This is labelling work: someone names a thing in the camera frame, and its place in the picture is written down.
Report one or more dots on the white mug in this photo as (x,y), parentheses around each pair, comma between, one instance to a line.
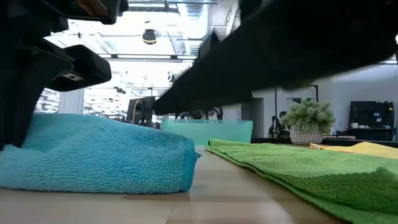
(354,125)

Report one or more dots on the blue microfiber towel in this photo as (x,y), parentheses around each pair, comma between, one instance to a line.
(93,155)

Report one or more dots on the black aluminium table frame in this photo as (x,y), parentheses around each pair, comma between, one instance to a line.
(342,142)

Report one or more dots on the green microfiber towel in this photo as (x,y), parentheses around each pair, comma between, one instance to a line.
(311,174)

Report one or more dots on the teal translucent plastic basket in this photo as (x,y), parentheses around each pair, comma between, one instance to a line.
(205,132)

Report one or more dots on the yellow microfiber towel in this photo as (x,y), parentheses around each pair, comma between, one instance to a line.
(367,149)

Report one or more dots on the black background computer monitor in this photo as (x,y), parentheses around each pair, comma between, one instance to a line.
(141,109)

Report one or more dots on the black background stand frame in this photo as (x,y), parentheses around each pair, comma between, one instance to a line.
(275,102)

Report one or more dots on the artificial green potted plant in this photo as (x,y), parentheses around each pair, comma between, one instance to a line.
(308,121)

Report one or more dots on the black overhead camera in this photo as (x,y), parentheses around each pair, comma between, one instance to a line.
(149,35)

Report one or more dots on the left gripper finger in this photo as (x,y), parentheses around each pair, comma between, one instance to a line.
(87,71)
(21,93)

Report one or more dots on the person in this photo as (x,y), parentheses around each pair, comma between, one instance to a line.
(282,116)

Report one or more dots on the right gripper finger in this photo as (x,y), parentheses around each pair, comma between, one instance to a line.
(210,43)
(211,84)

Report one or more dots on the black storage cabinet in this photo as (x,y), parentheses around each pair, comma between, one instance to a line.
(373,115)

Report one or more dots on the white building pillar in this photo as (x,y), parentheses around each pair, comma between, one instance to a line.
(71,102)

